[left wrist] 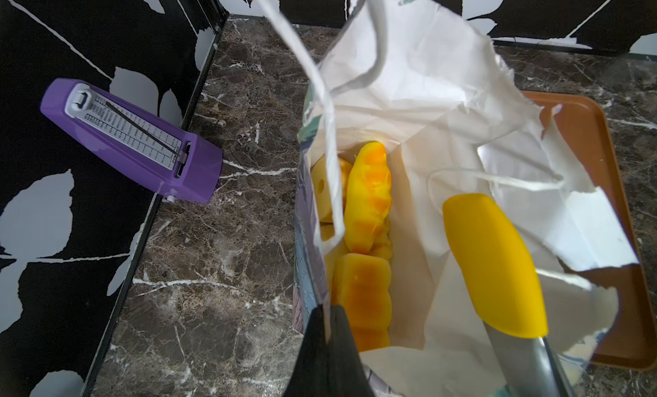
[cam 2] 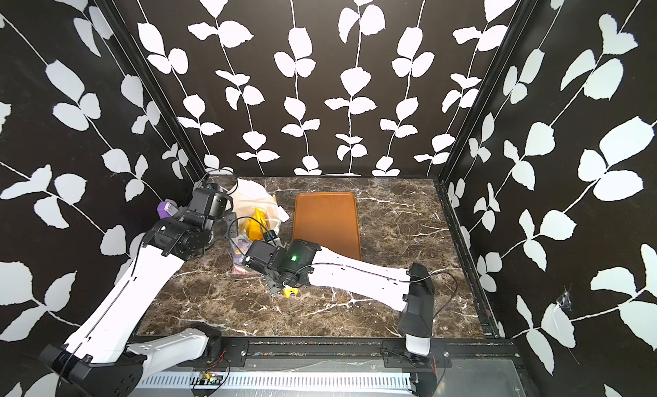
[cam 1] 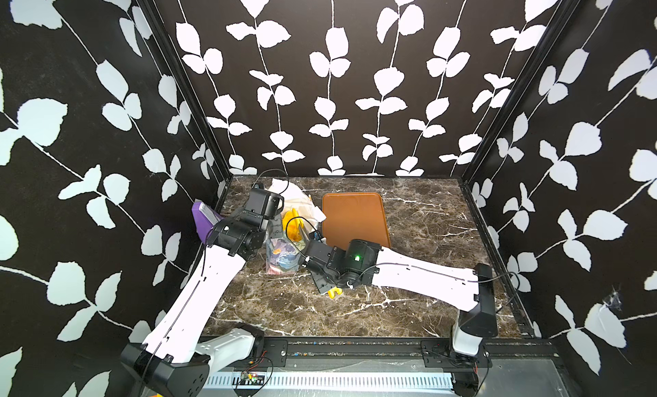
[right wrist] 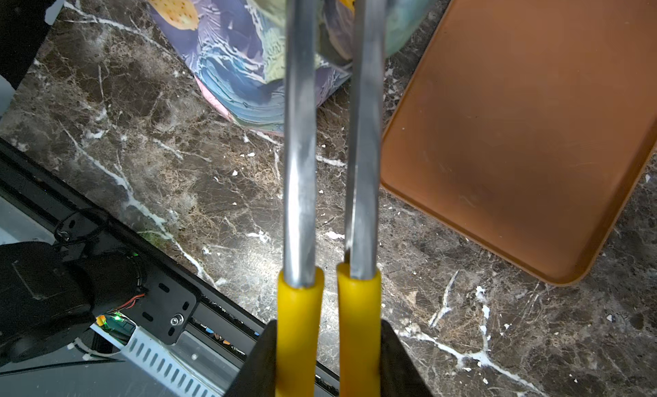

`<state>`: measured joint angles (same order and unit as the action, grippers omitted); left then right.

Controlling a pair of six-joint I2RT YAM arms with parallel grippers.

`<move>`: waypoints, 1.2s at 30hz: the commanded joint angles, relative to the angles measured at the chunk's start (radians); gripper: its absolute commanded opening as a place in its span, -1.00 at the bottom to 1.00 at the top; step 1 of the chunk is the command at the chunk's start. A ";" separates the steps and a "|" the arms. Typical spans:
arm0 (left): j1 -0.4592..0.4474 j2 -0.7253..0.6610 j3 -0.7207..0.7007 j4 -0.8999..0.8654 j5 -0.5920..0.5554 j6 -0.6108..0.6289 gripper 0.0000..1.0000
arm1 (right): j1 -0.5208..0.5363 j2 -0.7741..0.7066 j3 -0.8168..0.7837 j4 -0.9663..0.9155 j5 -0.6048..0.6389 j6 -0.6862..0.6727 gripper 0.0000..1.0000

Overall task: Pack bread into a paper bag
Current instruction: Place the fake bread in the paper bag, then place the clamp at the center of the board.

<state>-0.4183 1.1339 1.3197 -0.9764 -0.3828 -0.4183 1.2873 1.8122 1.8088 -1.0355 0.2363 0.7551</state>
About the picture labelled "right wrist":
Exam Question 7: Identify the yellow handled metal tongs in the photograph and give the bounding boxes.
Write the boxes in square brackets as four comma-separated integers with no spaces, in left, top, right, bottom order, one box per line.
[275,0,387,396]

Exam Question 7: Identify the brown plastic tray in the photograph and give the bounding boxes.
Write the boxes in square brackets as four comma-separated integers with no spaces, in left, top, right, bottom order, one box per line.
[381,0,656,285]

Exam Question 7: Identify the white slotted cable duct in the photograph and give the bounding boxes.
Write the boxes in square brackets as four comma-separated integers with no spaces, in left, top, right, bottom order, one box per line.
[90,323,225,397]

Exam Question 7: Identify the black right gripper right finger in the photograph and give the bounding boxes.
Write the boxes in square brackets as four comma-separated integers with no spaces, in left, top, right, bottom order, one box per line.
[379,320,433,397]

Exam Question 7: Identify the small electronics circuit board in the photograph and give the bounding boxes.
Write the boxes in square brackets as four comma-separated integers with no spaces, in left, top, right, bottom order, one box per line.
[96,313,136,345]

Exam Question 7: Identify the black front mounting rail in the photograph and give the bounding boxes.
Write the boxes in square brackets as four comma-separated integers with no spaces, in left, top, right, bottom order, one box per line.
[0,137,342,395]

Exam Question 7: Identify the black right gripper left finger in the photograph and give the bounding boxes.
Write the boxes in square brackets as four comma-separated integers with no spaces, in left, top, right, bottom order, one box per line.
[224,320,277,397]

